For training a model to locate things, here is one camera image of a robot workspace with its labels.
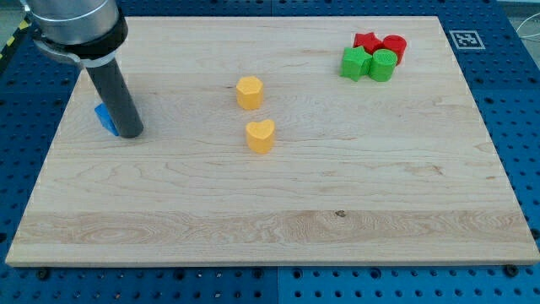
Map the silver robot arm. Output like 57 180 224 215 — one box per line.
21 0 128 68

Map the yellow heart block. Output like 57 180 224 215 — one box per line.
245 119 275 154

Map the wooden board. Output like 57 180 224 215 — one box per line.
6 16 539 268

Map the yellow hexagon block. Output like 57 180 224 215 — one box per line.
235 76 264 110

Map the green star block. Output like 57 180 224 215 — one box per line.
340 46 373 82

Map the green cylinder block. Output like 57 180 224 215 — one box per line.
369 49 397 82

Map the red star block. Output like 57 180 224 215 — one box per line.
353 32 384 55

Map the red cylinder block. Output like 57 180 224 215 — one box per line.
382 35 407 65

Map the blue block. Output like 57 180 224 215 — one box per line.
94 103 119 137

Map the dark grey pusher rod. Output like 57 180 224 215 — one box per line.
86 59 143 138

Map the white fiducial marker tag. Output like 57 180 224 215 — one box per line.
450 30 485 50

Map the yellow black hazard tape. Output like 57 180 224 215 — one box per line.
1 16 31 64

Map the white cable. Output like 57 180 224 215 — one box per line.
515 12 540 41

